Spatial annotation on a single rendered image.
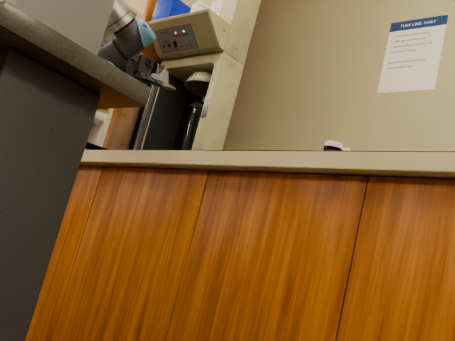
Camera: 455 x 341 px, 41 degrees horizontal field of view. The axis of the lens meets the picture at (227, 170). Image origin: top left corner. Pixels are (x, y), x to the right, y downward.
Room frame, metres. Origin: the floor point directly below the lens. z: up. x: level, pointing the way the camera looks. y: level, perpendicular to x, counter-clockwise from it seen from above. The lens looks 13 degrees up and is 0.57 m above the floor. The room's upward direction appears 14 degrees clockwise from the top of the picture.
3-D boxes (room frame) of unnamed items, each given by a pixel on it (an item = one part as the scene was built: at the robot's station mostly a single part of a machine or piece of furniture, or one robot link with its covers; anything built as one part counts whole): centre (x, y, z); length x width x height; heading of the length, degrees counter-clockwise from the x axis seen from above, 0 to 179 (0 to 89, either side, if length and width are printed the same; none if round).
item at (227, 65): (2.15, 0.14, 1.33); 0.32 x 0.25 x 0.77; 46
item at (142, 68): (1.87, 0.38, 1.25); 0.12 x 0.08 x 0.09; 136
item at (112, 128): (2.09, 0.49, 1.19); 0.30 x 0.01 x 0.40; 114
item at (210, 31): (2.02, 0.27, 1.46); 0.32 x 0.11 x 0.10; 46
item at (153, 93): (2.16, 0.34, 1.19); 0.03 x 0.02 x 0.39; 46
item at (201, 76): (2.12, 0.14, 1.34); 0.18 x 0.18 x 0.05
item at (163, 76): (1.90, 0.27, 1.24); 0.09 x 0.03 x 0.06; 101
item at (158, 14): (2.09, 0.34, 1.56); 0.10 x 0.10 x 0.09; 46
